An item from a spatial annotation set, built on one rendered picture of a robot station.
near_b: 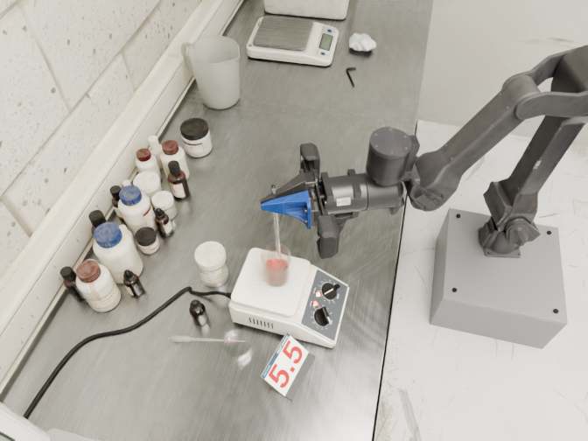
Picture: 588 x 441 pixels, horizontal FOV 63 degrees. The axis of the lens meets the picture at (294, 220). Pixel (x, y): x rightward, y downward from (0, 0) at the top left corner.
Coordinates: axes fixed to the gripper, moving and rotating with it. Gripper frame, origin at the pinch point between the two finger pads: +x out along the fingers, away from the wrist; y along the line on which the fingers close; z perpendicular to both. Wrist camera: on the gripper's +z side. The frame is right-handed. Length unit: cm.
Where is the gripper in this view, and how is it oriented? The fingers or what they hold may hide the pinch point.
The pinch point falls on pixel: (283, 201)
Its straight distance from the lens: 72.4
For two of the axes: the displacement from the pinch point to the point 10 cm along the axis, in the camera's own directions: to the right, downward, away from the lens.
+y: -1.5, -7.8, 6.1
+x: -9.9, 1.3, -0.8
